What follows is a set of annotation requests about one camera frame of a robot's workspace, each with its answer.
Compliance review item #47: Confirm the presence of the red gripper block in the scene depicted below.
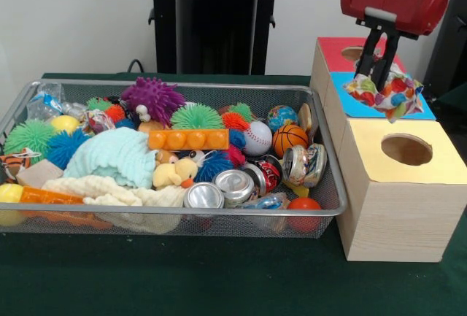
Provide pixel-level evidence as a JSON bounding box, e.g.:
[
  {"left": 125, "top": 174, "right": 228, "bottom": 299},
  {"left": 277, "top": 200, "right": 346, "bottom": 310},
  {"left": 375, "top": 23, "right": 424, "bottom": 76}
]
[{"left": 340, "top": 0, "right": 451, "bottom": 93}]

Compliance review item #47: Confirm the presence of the wooden box with three holes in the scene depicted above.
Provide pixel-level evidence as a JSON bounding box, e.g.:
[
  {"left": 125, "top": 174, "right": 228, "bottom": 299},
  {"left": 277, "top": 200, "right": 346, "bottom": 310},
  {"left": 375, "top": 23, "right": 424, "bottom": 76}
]
[{"left": 309, "top": 36, "right": 467, "bottom": 263}]

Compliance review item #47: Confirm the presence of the black upright panel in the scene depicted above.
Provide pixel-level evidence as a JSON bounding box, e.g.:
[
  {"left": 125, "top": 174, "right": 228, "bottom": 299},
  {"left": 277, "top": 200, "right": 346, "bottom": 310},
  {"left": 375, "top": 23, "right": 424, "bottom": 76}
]
[{"left": 421, "top": 0, "right": 467, "bottom": 105}]

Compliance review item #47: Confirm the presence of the green cloth side table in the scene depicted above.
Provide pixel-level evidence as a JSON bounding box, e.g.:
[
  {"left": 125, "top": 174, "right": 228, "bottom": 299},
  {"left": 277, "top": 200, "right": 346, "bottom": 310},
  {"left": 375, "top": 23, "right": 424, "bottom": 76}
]
[{"left": 433, "top": 82, "right": 467, "bottom": 112}]

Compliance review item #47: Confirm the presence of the small basketball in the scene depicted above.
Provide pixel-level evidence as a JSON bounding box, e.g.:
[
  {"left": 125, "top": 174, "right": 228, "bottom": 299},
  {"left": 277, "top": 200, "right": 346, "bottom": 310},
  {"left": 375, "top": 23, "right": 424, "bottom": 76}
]
[{"left": 272, "top": 124, "right": 310, "bottom": 158}]

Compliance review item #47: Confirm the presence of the silver drink can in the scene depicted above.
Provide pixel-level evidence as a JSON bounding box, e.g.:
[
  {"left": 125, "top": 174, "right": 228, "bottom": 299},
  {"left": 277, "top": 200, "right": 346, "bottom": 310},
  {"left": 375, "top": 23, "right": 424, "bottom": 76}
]
[{"left": 282, "top": 142, "right": 328, "bottom": 189}]

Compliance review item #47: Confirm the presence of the small baseball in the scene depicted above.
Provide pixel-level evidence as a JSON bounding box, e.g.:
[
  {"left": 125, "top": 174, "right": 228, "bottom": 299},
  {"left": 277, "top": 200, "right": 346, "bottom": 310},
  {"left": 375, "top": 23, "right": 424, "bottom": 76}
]
[{"left": 242, "top": 120, "right": 274, "bottom": 156}]

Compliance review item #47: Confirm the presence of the red-orange ball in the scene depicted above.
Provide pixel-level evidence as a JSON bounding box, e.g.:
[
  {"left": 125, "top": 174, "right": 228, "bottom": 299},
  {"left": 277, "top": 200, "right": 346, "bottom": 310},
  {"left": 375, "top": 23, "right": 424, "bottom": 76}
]
[{"left": 286, "top": 196, "right": 323, "bottom": 233}]

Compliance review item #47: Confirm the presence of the bright green spiky ball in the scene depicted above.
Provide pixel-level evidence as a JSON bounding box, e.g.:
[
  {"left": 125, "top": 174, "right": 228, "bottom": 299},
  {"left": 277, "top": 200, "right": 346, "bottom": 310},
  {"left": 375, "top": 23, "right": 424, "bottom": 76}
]
[{"left": 170, "top": 102, "right": 225, "bottom": 131}]

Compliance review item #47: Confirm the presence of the orange toy building brick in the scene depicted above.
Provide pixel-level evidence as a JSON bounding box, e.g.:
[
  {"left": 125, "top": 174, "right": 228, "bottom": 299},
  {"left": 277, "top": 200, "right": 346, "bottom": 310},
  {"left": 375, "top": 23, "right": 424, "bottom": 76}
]
[{"left": 147, "top": 128, "right": 231, "bottom": 152}]

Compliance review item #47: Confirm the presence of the purple spiky toy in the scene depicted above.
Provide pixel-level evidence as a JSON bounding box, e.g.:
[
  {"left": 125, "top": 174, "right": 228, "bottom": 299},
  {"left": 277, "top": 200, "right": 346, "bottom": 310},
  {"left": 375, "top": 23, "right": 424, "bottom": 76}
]
[{"left": 120, "top": 77, "right": 186, "bottom": 127}]

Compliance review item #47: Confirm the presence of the yellow plush duck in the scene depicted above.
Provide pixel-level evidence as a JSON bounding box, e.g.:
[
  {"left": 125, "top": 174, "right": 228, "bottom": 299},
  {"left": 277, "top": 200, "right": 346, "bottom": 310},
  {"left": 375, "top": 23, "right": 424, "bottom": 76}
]
[{"left": 152, "top": 158, "right": 200, "bottom": 190}]

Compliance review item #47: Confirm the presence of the mint green cloth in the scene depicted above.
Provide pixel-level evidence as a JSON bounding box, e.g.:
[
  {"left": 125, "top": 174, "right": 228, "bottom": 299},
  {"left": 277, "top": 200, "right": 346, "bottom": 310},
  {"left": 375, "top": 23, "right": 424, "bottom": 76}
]
[{"left": 62, "top": 126, "right": 158, "bottom": 190}]

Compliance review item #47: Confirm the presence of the dark green table cloth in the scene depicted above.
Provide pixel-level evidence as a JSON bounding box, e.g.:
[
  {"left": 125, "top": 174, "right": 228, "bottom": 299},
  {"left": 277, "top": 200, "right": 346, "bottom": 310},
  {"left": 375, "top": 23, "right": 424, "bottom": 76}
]
[{"left": 0, "top": 72, "right": 467, "bottom": 316}]

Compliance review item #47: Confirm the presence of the blue spiky ball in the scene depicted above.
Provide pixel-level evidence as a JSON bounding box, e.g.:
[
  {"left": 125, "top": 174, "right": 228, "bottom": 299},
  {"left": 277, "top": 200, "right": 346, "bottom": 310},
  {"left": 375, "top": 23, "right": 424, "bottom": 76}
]
[{"left": 46, "top": 128, "right": 92, "bottom": 172}]

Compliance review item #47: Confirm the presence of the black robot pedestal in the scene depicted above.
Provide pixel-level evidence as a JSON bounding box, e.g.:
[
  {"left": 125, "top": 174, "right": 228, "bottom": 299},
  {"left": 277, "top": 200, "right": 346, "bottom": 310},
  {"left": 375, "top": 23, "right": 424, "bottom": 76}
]
[{"left": 140, "top": 0, "right": 295, "bottom": 75}]

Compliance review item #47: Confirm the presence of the shallow wire mesh bin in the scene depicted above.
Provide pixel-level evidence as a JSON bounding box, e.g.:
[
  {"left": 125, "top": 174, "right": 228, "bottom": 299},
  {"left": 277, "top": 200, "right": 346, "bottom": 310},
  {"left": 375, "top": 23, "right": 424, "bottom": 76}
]
[{"left": 0, "top": 79, "right": 348, "bottom": 239}]

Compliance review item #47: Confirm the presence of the black cable loop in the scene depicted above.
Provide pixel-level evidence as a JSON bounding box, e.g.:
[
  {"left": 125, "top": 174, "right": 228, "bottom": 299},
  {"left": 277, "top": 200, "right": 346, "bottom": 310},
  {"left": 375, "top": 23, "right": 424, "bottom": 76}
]
[{"left": 127, "top": 58, "right": 146, "bottom": 74}]

